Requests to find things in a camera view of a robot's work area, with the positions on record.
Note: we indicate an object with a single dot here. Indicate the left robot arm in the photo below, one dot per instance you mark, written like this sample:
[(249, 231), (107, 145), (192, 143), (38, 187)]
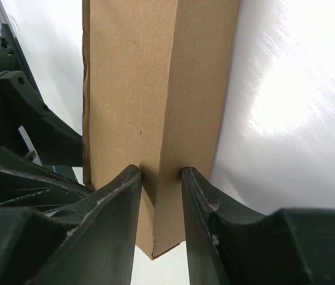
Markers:
[(18, 144)]

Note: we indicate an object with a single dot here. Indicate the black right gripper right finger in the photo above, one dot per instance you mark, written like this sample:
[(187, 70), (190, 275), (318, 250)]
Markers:
[(229, 243)]

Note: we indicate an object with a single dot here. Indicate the brown cardboard box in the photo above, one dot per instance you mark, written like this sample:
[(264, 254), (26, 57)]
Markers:
[(155, 80)]

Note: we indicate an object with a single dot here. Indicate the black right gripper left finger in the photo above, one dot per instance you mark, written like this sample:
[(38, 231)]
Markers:
[(89, 242)]

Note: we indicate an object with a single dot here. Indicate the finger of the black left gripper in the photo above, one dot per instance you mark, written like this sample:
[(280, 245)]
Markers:
[(25, 184), (21, 105)]

